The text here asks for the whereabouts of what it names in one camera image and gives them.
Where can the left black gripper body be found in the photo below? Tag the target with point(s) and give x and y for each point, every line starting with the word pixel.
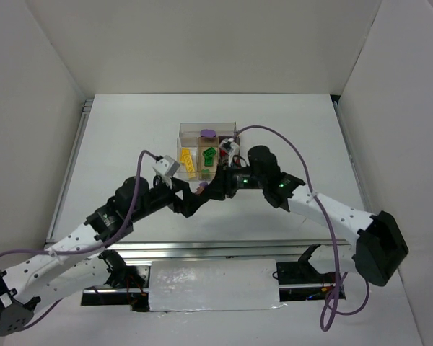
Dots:
pixel 177 197

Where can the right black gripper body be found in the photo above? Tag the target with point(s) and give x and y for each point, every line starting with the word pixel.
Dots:
pixel 227 181

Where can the green rectangular lego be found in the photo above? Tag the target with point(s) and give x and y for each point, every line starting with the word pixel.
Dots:
pixel 208 162

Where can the green rounded lego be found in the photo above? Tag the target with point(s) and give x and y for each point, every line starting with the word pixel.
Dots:
pixel 209 153

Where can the long yellow lego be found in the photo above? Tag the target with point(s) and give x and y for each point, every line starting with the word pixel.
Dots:
pixel 190 168

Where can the purple rounded lego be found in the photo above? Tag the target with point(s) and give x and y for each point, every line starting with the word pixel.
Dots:
pixel 208 133

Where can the purple tan flower lego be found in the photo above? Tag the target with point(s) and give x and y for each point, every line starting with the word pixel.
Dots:
pixel 202 186

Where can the yellow lego brick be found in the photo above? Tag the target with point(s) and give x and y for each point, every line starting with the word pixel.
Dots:
pixel 185 152

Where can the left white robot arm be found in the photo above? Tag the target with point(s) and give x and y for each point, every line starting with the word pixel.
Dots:
pixel 84 258

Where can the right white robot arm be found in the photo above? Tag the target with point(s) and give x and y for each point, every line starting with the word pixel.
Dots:
pixel 375 246

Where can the tan translucent container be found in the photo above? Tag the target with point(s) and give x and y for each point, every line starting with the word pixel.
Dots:
pixel 203 144

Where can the small clear container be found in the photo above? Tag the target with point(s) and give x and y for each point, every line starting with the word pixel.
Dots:
pixel 191 143

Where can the long clear container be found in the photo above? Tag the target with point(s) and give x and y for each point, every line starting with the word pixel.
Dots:
pixel 189 133

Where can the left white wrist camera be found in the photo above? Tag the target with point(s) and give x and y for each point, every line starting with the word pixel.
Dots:
pixel 166 167

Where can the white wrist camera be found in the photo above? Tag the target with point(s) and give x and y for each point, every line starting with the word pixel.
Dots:
pixel 231 148
pixel 166 167

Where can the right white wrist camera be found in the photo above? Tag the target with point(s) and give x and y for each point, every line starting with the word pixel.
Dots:
pixel 231 148

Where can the aluminium front rail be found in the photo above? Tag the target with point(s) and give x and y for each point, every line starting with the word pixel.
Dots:
pixel 149 251

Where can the aluminium rail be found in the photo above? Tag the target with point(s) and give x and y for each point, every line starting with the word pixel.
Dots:
pixel 149 251
pixel 84 117

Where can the left aluminium rail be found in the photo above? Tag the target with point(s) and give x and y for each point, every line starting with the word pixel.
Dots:
pixel 84 117

